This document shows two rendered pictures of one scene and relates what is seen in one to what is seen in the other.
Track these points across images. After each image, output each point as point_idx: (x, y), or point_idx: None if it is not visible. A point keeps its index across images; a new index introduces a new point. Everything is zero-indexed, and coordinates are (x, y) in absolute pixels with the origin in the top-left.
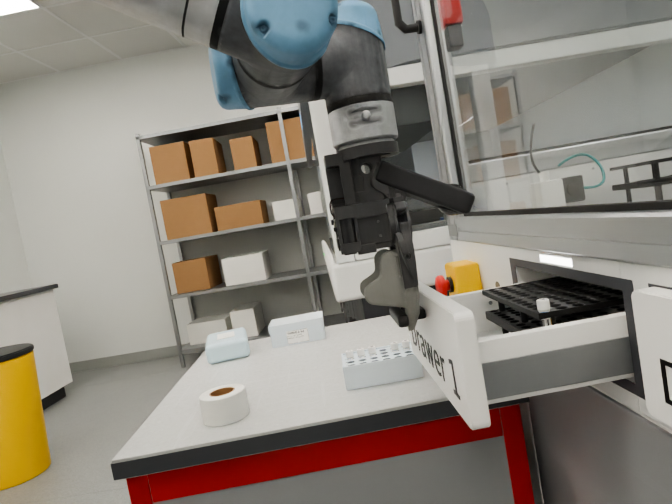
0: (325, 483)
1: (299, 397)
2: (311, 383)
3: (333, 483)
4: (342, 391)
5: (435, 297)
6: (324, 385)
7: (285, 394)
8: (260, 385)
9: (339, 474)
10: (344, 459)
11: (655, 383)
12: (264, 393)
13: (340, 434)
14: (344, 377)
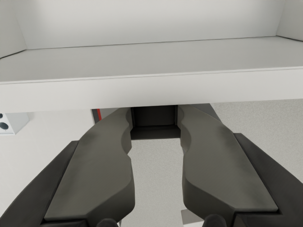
0: (103, 116)
1: (40, 156)
2: (3, 149)
3: (103, 111)
4: (31, 124)
5: (251, 91)
6: (11, 139)
7: (30, 166)
8: (3, 185)
9: (100, 109)
10: (98, 110)
11: None
12: (25, 180)
13: (98, 120)
14: (22, 128)
